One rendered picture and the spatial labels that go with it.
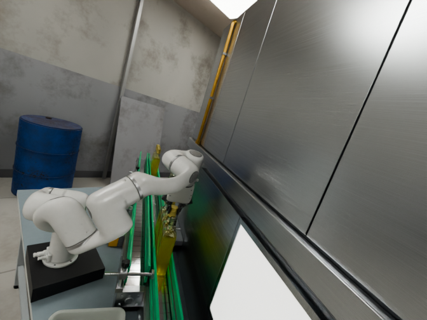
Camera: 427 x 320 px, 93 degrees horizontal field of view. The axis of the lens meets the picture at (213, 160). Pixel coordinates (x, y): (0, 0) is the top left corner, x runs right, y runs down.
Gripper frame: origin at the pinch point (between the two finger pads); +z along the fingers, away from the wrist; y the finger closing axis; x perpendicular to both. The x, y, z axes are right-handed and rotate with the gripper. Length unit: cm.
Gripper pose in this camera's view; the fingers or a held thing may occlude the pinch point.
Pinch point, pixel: (173, 208)
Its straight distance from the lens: 92.3
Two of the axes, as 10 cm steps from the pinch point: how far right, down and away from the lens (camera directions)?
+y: -9.1, -2.2, -3.6
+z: -3.7, 8.3, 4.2
